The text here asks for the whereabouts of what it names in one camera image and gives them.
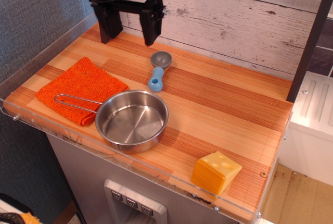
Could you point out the silver dispenser panel with buttons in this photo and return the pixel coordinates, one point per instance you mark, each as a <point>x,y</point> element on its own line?
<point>130,203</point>

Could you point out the orange cloth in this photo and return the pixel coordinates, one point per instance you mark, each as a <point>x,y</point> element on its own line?
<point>75,93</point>

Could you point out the silver pot with wire handle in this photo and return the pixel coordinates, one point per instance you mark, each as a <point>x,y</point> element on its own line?
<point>132,121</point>

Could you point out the grey scoop blue handle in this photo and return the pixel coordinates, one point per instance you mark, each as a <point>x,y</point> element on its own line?
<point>161,61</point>

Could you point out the orange black object bottom left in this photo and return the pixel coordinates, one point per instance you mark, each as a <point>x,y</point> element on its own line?
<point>15,218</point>

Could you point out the clear acrylic table guard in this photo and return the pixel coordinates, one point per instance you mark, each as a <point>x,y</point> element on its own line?
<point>213,106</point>

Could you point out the dark right shelf post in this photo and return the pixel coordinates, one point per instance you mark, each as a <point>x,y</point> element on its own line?
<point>305,60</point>

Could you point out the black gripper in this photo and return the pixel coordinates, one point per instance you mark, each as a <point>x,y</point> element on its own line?
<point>150,13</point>

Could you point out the dark left shelf post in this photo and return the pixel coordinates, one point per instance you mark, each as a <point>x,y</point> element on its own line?
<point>104,39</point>

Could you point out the dark shelf post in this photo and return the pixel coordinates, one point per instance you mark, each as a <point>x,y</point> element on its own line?
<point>305,60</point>
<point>104,39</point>

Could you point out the yellow toy cheese wedge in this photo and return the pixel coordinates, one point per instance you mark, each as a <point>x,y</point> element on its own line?
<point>215,172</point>

